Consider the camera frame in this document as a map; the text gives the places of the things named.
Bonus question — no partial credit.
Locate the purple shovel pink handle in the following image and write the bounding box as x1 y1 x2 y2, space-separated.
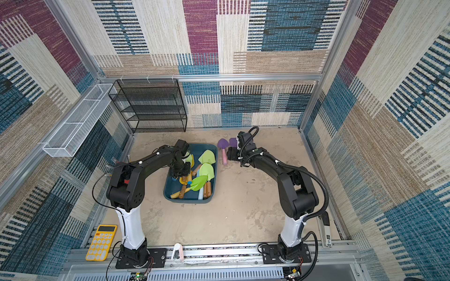
229 138 239 148
217 138 229 166

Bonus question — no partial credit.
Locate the teal plastic storage box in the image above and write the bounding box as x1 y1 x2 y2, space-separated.
163 143 219 204

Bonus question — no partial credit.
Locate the green shovel middle right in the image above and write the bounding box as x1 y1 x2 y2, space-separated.
199 163 214 199

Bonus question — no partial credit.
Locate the white black stapler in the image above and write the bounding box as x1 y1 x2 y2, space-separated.
318 211 332 248

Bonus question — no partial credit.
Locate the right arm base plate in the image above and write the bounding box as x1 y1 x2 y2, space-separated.
257 243 312 264

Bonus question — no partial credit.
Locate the green shovel wooden handle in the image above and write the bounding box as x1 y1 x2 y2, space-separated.
182 151 195 169

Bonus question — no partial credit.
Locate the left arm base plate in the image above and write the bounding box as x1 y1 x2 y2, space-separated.
115 248 167 269

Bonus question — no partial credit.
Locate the red pencil holder cup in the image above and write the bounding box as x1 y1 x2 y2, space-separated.
104 154 131 177

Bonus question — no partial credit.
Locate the yellow calculator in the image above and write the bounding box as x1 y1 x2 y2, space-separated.
85 225 117 262

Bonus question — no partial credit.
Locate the white mesh wall basket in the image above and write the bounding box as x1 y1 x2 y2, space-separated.
43 84 113 158

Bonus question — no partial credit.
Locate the green shovel top right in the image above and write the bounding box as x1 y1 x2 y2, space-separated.
192 150 216 177

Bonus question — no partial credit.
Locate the yellow shovel wooden handle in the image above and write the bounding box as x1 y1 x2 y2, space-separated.
178 185 187 199

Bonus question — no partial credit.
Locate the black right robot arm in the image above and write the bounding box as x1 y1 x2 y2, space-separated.
226 147 329 262

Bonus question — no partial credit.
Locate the green shovel yellow handle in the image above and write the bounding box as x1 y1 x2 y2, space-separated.
171 176 206 199

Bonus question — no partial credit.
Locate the white pink clip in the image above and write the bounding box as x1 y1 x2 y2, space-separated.
171 243 184 262

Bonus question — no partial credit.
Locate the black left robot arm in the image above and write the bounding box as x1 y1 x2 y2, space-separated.
107 140 191 268

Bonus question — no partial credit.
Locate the black wire shelf rack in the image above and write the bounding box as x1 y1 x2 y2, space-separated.
109 78 188 133

